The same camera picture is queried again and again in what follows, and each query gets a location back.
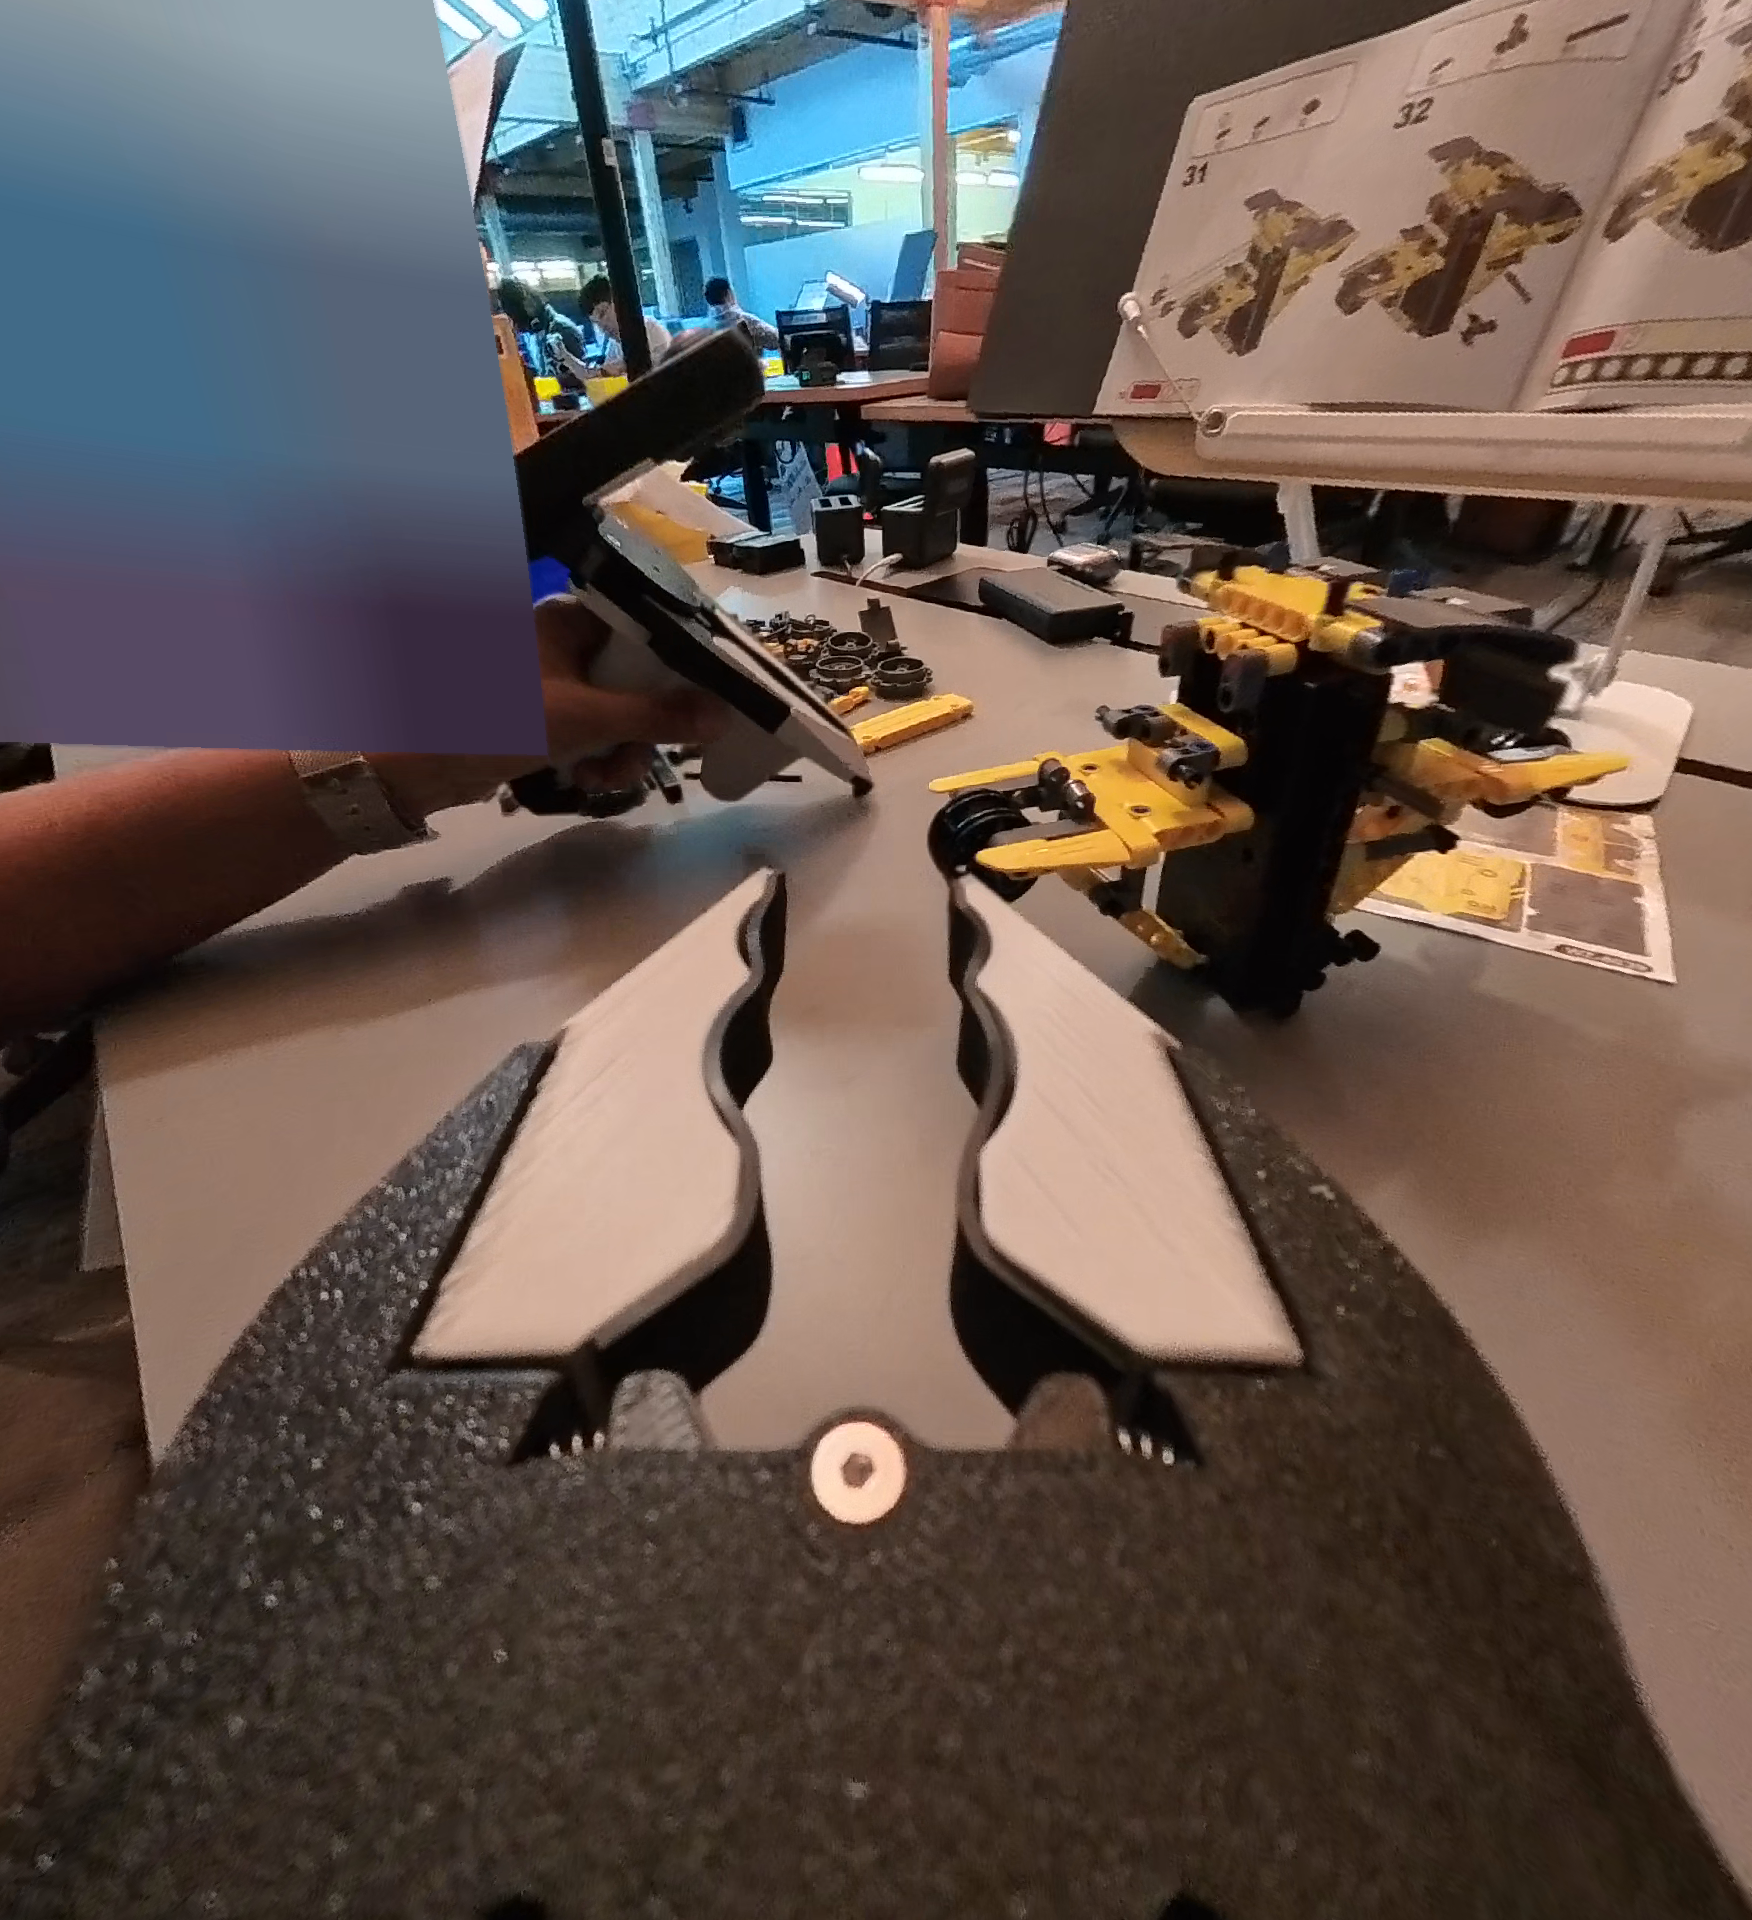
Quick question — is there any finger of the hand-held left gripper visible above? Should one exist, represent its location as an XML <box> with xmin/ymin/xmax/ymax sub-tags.
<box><xmin>591</xmin><ymin>458</ymin><xmax>761</xmax><ymax>552</ymax></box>
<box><xmin>578</xmin><ymin>513</ymin><xmax>881</xmax><ymax>798</ymax></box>

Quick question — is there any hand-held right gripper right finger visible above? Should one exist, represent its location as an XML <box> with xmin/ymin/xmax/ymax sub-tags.
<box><xmin>946</xmin><ymin>874</ymin><xmax>1305</xmax><ymax>1370</ymax></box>

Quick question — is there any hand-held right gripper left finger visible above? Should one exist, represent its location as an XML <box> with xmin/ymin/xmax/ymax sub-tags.
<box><xmin>404</xmin><ymin>866</ymin><xmax>792</xmax><ymax>1370</ymax></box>

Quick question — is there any pile of small brick pieces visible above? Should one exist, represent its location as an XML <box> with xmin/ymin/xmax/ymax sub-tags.
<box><xmin>751</xmin><ymin>596</ymin><xmax>974</xmax><ymax>752</ymax></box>

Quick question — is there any yellow black brick vehicle model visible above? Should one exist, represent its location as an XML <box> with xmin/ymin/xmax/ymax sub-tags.
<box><xmin>930</xmin><ymin>546</ymin><xmax>1631</xmax><ymax>1019</ymax></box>

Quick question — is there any person's left forearm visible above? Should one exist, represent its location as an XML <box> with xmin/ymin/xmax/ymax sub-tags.
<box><xmin>0</xmin><ymin>749</ymin><xmax>323</xmax><ymax>1087</ymax></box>

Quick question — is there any person's left hand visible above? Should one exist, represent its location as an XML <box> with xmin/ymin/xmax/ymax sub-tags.
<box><xmin>416</xmin><ymin>592</ymin><xmax>704</xmax><ymax>822</ymax></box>

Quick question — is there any yellow brick panel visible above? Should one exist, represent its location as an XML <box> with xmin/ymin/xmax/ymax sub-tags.
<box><xmin>851</xmin><ymin>693</ymin><xmax>979</xmax><ymax>752</ymax></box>

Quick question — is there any black vertical pole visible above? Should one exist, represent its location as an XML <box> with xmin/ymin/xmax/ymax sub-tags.
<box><xmin>555</xmin><ymin>0</ymin><xmax>675</xmax><ymax>379</ymax></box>

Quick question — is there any flat black power adapter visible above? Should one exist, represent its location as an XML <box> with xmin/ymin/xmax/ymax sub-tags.
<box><xmin>979</xmin><ymin>564</ymin><xmax>1127</xmax><ymax>643</ymax></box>

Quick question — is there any black board panel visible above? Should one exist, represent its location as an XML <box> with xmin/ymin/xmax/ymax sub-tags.
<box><xmin>969</xmin><ymin>0</ymin><xmax>1226</xmax><ymax>419</ymax></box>

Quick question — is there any yellow sticker sheet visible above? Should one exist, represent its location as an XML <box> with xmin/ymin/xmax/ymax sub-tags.
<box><xmin>1353</xmin><ymin>803</ymin><xmax>1674</xmax><ymax>985</ymax></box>

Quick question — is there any person's leg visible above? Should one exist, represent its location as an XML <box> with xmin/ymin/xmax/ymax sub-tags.
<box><xmin>0</xmin><ymin>1338</ymin><xmax>149</xmax><ymax>1848</ymax></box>

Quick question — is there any white metal book stand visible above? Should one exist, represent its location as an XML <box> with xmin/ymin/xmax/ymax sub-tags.
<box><xmin>1108</xmin><ymin>399</ymin><xmax>1752</xmax><ymax>809</ymax></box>

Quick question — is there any open instruction booklet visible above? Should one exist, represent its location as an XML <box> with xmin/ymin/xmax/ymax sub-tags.
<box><xmin>1095</xmin><ymin>0</ymin><xmax>1752</xmax><ymax>419</ymax></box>

